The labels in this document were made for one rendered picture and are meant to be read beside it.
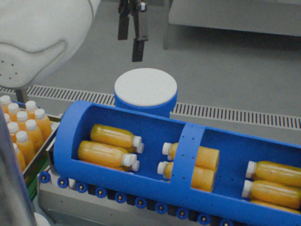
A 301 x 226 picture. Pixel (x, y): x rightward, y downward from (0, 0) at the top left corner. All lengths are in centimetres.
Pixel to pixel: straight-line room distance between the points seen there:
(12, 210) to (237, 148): 89
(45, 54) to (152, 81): 135
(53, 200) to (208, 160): 63
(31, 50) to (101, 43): 368
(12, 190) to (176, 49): 339
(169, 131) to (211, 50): 264
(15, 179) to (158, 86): 112
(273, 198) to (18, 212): 84
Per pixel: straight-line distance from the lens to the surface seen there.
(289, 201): 143
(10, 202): 87
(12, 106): 176
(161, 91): 183
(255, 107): 348
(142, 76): 192
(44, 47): 56
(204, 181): 136
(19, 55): 55
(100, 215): 159
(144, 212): 151
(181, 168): 129
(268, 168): 143
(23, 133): 162
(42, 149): 170
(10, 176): 84
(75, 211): 163
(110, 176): 138
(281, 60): 413
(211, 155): 136
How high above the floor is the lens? 214
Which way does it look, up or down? 40 degrees down
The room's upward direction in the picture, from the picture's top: straight up
